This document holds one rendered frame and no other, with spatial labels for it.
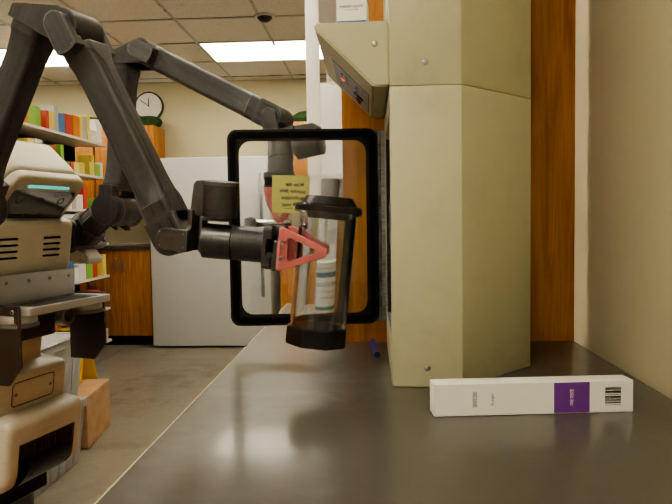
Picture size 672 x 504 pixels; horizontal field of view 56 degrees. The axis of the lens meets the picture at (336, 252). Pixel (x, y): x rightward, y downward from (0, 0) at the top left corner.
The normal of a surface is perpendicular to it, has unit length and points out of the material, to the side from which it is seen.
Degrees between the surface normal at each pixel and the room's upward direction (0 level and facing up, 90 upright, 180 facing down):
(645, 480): 0
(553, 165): 90
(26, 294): 90
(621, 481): 0
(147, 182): 88
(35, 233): 98
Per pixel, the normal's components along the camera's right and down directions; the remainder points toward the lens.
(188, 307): -0.05, 0.05
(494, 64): 0.67, 0.03
